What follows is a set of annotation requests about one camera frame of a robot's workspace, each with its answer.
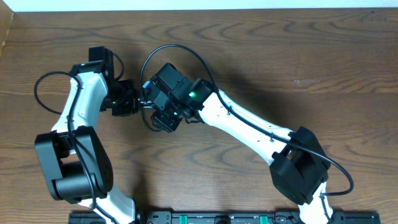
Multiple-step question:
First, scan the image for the black usb cable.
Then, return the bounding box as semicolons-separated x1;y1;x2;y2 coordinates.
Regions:
136;93;164;133

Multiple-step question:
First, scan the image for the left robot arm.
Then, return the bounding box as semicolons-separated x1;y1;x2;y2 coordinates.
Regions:
35;47;144;223

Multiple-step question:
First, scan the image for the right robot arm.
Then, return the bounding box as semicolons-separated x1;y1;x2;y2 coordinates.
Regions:
142;63;333;223

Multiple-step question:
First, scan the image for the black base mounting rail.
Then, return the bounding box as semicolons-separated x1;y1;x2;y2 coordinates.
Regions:
67;210;382;224

